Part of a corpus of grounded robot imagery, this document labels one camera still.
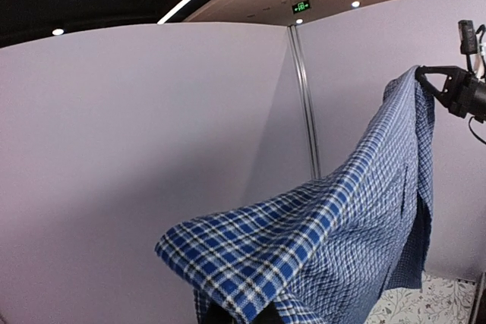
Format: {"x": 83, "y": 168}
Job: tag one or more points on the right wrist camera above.
{"x": 467, "y": 35}

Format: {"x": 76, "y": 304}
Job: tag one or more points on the floral patterned table mat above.
{"x": 439, "y": 300}

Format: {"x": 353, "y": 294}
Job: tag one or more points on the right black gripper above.
{"x": 461, "y": 94}

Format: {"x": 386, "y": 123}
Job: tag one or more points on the green exit sign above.
{"x": 301, "y": 6}

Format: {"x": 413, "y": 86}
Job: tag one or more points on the right aluminium corner post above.
{"x": 306, "y": 101}

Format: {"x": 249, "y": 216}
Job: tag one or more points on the blue plaid long sleeve shirt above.
{"x": 325, "y": 251}

